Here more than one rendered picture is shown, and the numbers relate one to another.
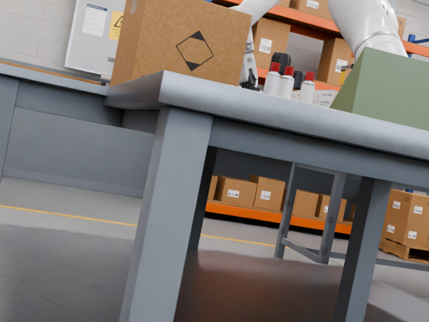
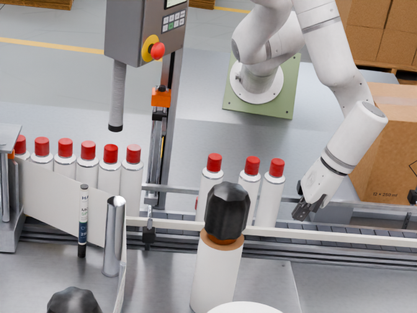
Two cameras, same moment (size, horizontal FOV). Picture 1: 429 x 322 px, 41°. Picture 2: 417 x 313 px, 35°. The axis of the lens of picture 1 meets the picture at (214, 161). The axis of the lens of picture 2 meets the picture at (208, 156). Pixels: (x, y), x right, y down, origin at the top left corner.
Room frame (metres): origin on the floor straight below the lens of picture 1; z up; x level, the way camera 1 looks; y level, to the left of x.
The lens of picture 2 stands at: (3.45, 0.01, 1.86)
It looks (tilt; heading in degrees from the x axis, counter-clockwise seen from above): 31 degrees down; 194
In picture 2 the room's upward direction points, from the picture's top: 9 degrees clockwise
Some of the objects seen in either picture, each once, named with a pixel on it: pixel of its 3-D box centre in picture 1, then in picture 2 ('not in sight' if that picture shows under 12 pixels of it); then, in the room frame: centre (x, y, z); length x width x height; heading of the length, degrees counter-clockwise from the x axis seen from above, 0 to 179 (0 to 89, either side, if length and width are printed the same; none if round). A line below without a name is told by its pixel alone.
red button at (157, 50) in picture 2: not in sight; (156, 50); (2.22, -0.44, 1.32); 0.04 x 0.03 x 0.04; 166
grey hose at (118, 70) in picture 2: not in sight; (117, 89); (2.16, -0.55, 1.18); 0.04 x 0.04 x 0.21
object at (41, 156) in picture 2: not in sight; (41, 177); (2.30, -0.66, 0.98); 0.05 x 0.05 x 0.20
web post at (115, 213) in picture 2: not in sight; (113, 236); (2.42, -0.42, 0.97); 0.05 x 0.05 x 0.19
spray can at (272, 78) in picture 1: (270, 91); (270, 197); (2.12, -0.15, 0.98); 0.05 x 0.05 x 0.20
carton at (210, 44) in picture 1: (178, 53); (410, 144); (1.65, 0.16, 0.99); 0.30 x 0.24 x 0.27; 113
